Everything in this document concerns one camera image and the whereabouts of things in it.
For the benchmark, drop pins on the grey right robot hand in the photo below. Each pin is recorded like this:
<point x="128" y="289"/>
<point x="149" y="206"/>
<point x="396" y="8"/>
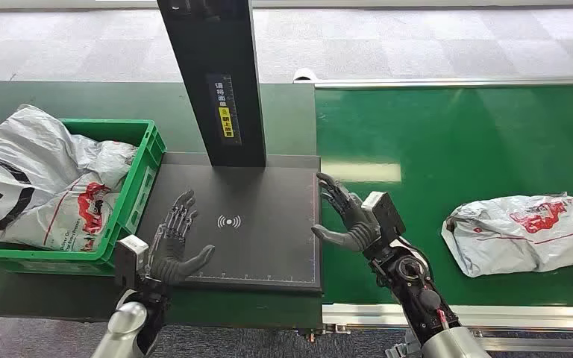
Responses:
<point x="358" y="227"/>

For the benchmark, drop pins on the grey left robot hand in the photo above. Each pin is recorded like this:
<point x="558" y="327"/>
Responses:
<point x="170" y="257"/>

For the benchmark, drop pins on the white package with red print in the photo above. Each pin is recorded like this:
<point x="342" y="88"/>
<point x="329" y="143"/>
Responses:
<point x="64" y="217"/>
<point x="519" y="237"/>

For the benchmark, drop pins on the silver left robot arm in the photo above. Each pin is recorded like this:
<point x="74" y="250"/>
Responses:
<point x="123" y="321"/>

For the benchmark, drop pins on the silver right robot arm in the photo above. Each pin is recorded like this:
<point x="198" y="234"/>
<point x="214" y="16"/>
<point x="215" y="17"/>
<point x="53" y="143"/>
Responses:
<point x="415" y="291"/>

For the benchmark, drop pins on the black weighing platform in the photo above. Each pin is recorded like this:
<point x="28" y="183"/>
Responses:
<point x="266" y="217"/>

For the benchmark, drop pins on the green plastic basket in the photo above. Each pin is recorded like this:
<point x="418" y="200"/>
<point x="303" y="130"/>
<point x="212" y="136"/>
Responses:
<point x="140" y="163"/>

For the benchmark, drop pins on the white package with black print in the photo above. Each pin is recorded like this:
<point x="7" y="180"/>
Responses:
<point x="24" y="148"/>

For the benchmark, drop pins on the black weighing device column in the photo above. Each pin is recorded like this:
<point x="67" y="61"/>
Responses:
<point x="202" y="49"/>

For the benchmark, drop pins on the green conveyor belt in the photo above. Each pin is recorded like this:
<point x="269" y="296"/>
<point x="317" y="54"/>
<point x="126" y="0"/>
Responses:
<point x="439" y="148"/>

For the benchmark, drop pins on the black and yellow column label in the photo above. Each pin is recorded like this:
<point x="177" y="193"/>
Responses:
<point x="224" y="111"/>

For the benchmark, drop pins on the white conveyor roller end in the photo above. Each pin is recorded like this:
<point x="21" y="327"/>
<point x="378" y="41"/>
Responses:
<point x="305" y="74"/>

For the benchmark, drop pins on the dark green table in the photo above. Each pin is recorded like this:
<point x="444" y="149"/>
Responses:
<point x="94" y="99"/>

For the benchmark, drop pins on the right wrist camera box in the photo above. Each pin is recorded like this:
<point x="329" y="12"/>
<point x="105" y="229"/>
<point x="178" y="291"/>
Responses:
<point x="388" y="215"/>

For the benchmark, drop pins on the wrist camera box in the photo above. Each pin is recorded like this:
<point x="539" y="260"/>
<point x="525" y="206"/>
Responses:
<point x="129" y="259"/>
<point x="388" y="215"/>

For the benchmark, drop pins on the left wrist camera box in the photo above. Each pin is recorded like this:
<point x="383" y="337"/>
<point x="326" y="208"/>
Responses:
<point x="129" y="259"/>

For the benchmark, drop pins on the aluminium conveyor frame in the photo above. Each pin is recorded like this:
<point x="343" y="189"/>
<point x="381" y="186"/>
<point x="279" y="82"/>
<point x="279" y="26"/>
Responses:
<point x="514" y="316"/>

